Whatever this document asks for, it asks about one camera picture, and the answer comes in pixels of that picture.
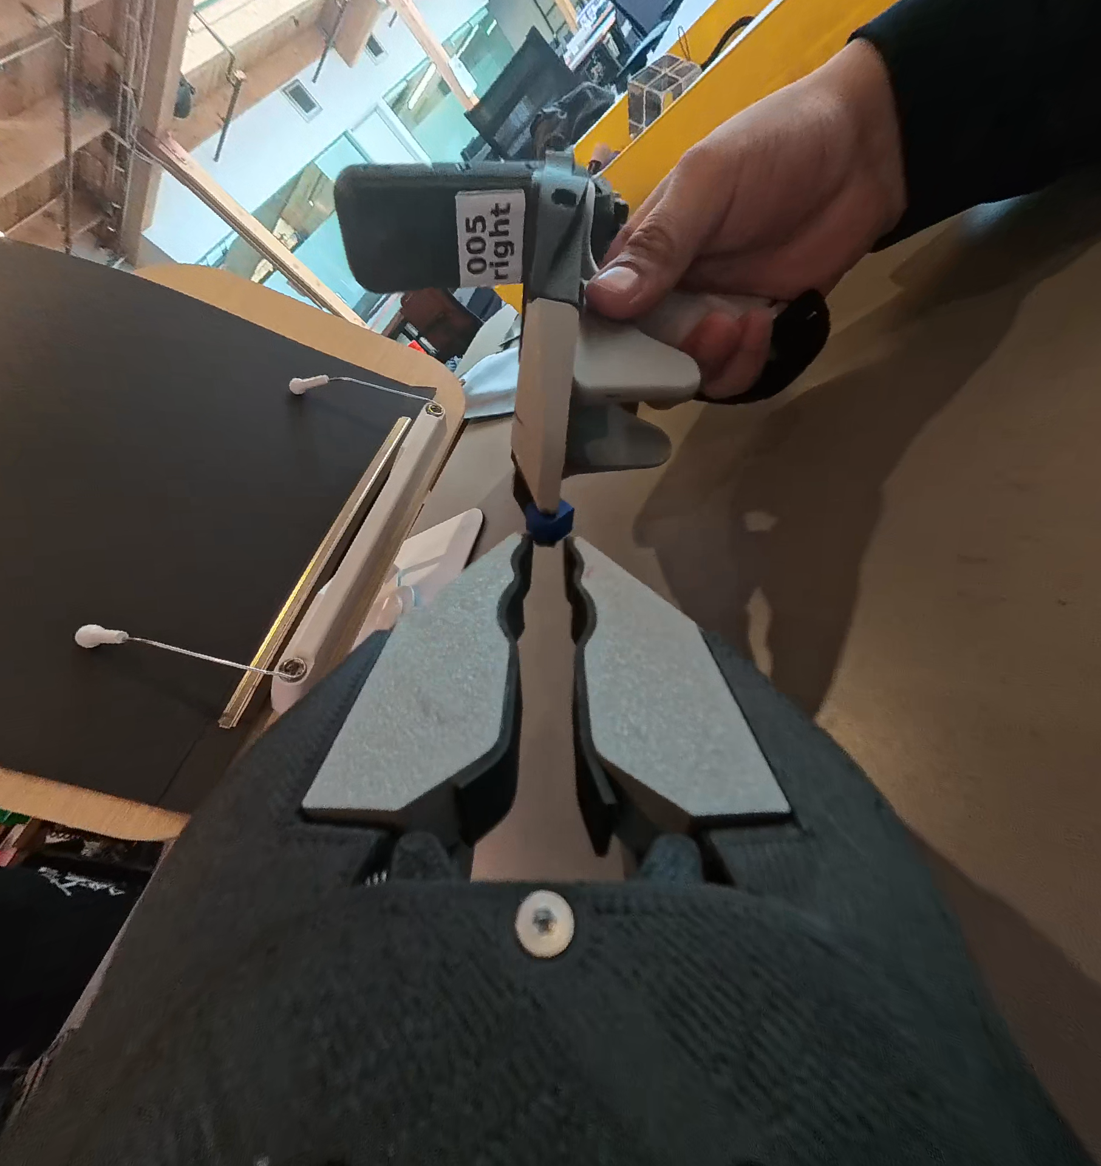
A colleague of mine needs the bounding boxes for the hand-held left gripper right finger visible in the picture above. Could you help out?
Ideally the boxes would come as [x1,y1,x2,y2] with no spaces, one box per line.
[563,536,794,859]

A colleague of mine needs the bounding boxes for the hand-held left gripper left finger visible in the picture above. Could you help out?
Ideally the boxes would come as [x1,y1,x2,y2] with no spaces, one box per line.
[299,533,528,845]

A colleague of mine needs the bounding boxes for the small blue cube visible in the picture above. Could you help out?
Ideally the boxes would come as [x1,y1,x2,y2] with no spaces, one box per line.
[525,497,575,549]

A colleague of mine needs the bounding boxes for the person's right forearm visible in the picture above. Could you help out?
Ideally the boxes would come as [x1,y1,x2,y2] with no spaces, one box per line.
[846,0,1101,254]

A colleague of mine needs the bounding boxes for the person's right hand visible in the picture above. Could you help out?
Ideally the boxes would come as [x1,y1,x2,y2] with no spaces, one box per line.
[584,40,908,399]

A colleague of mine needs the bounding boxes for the white board stand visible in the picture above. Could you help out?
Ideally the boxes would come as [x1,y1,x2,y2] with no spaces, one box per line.
[268,405,487,719]

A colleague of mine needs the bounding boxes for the black monitor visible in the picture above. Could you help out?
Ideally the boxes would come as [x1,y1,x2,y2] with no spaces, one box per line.
[463,28,587,160]

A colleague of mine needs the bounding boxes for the brown checkered box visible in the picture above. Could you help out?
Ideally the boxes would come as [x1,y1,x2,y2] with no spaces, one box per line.
[625,54,702,139]

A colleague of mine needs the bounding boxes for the black board with wooden rim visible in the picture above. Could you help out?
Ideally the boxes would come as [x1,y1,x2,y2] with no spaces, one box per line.
[0,224,468,842]

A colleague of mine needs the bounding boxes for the black printed cloth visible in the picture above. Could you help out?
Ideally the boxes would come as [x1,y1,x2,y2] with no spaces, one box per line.
[0,843,164,1076]

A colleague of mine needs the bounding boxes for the yellow partition panel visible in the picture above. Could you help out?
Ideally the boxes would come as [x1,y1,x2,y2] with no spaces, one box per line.
[572,0,899,215]

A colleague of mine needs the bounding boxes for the metal wire clip white tip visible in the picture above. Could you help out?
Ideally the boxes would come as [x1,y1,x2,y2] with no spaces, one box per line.
[288,373,447,420]
[75,625,310,681]

